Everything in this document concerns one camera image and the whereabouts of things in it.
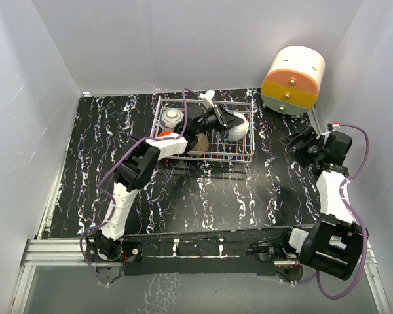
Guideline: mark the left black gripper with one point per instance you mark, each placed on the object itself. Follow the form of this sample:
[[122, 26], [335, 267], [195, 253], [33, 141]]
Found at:
[[227, 120]]

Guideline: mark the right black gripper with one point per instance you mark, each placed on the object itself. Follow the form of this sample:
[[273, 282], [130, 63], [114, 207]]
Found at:
[[290, 141]]

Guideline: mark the brown bowl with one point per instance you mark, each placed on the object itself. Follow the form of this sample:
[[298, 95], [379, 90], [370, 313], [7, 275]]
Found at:
[[195, 110]]

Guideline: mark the black glossy bowl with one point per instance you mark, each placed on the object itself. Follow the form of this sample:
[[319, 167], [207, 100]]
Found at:
[[201, 147]]

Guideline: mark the blue floral white bowl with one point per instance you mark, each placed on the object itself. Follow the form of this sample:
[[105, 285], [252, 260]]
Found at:
[[170, 118]]

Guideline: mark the orange bowl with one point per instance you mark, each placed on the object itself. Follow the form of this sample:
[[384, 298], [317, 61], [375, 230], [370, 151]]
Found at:
[[163, 134]]

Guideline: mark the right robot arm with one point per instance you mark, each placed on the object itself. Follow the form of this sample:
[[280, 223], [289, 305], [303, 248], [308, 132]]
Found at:
[[335, 242]]

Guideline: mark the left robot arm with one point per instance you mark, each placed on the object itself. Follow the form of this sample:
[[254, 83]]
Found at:
[[135, 169]]

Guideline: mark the pastel round drawer cabinet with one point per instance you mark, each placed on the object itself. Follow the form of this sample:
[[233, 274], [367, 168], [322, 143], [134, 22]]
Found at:
[[292, 84]]

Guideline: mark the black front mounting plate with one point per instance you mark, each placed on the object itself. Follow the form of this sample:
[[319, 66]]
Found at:
[[137, 259]]

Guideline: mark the white wire dish rack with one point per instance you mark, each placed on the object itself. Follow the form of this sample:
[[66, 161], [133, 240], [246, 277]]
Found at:
[[220, 149]]

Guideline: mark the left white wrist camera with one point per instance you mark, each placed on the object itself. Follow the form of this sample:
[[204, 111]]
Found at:
[[206, 98]]

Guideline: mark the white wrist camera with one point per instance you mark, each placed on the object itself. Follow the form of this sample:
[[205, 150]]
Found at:
[[322, 138], [206, 98]]

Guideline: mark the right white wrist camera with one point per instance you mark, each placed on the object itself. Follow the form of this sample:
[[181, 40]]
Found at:
[[322, 138]]

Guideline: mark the aluminium frame rail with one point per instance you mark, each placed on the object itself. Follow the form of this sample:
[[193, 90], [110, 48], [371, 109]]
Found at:
[[271, 243]]

